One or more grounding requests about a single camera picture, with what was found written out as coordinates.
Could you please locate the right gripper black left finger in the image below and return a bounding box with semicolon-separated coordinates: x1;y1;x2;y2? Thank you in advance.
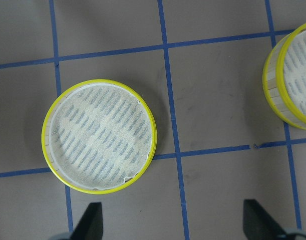
71;202;103;240

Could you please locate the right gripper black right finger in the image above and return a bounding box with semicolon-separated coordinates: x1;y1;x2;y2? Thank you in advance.
243;199;288;240

